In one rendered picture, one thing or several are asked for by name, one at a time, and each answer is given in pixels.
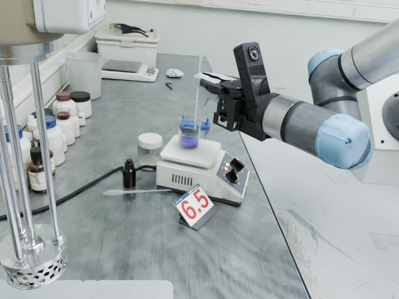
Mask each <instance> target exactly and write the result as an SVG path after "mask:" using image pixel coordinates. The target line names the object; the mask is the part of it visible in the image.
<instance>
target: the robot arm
mask: <svg viewBox="0 0 399 299"><path fill-rule="evenodd" d="M233 53H234V56H235V60H236V64H237V69H238V72H239V76H240V78H238V77H233V76H229V75H222V74H215V73H209V72H203V73H198V74H196V75H194V81H195V82H196V83H197V85H198V96H199V102H200V104H201V105H202V106H206V104H207V103H208V101H209V99H210V98H211V99H213V100H214V101H215V102H216V103H217V112H214V117H213V123H214V124H216V125H218V126H220V127H222V128H224V129H226V130H228V131H230V132H234V131H240V132H242V133H245V134H247V135H249V136H251V137H253V138H255V139H257V140H259V141H261V142H262V141H265V140H266V139H270V138H275V139H278V140H279V141H281V142H284V143H287V144H289V145H291V146H293V147H295V148H298V149H300V150H302V151H304V152H306V153H308V154H310V155H313V156H314V157H316V158H319V159H321V160H322V161H323V162H325V163H327V164H330V165H333V166H334V167H336V168H340V169H345V170H357V169H360V168H362V167H364V166H365V165H367V163H368V162H369V161H370V159H371V158H372V154H373V146H372V143H371V141H370V139H369V134H368V133H369V129H368V127H367V125H366V124H365V123H363V122H362V118H361V115H360V110H359V104H358V100H357V96H356V93H358V92H359V91H362V90H364V89H365V88H367V87H369V86H371V85H373V84H375V83H377V82H379V81H382V80H383V79H386V78H388V77H390V76H392V75H394V74H396V73H398V72H399V17H398V18H397V19H396V20H394V21H392V22H391V23H389V24H387V25H386V26H384V27H383V28H381V29H380V30H378V31H376V32H375V33H373V34H371V35H370V36H368V37H367V38H365V39H363V40H362V41H361V42H359V43H357V44H356V45H354V46H352V47H351V48H349V49H347V50H346V51H344V50H342V49H339V48H330V49H326V50H325V51H323V52H318V53H316V54H314V55H313V56H312V57H311V58H310V60H309V62H308V75H309V78H308V83H309V85H310V87H311V93H312V98H313V104H311V103H308V102H305V101H302V100H299V99H296V98H293V97H290V96H287V95H284V94H279V93H271V91H270V87H269V84H268V80H267V75H266V71H265V67H264V63H263V60H262V55H261V50H260V47H259V43H257V42H249V43H242V44H240V45H238V46H236V47H235V48H234V49H233ZM219 116H220V121H221V122H226V121H227V126H226V127H225V126H223V125H221V124H219V123H218V120H219ZM382 120H383V122H384V125H385V127H386V129H387V130H388V132H389V133H390V134H391V135H392V136H393V137H394V138H395V139H396V140H398V141H399V91H397V92H396V93H394V94H393V95H391V96H390V97H388V98H387V99H386V101H385V103H384V105H383V107H382ZM234 123H236V126H235V128H234Z"/></svg>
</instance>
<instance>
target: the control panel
mask: <svg viewBox="0 0 399 299"><path fill-rule="evenodd" d="M232 160H233V157H232V156H231V155H229V154H228V153H227V152H225V154H224V157H223V159H222V161H221V164H220V167H219V168H218V171H217V174H216V175H217V176H218V177H219V178H221V179H222V180H223V181H224V182H226V183H227V184H228V185H230V186H231V187H232V188H234V189H235V190H236V191H238V192H239V193H240V194H241V195H242V194H243V190H244V187H245V183H246V178H247V175H248V171H249V169H247V168H246V167H244V168H243V169H242V170H241V171H237V173H238V176H239V180H238V182H237V183H236V184H234V183H232V182H230V181H229V180H228V179H227V177H226V173H227V172H230V171H231V170H232V169H233V168H232V166H231V165H230V162H231V161H232ZM226 163H229V166H228V165H227V164H226ZM225 167H227V168H228V170H226V169H225Z"/></svg>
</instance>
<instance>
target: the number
mask: <svg viewBox="0 0 399 299"><path fill-rule="evenodd" d="M210 205H211V202H210V200H209V199H208V198H207V196H206V195H205V193H204V192H203V191H202V189H201V188H200V187H199V188H198V189H196V190H195V191H194V192H192V193H191V194H190V195H189V196H188V197H186V198H185V199H184V200H183V201H182V202H180V203H179V204H178V205H177V206H178V207H179V209H180V210H181V211H182V213H183V214H184V216H185V217H186V218H187V220H188V221H189V222H190V223H191V222H192V221H193V220H194V219H196V217H197V216H199V215H200V214H201V213H202V212H203V211H204V210H205V209H206V208H207V207H208V206H210Z"/></svg>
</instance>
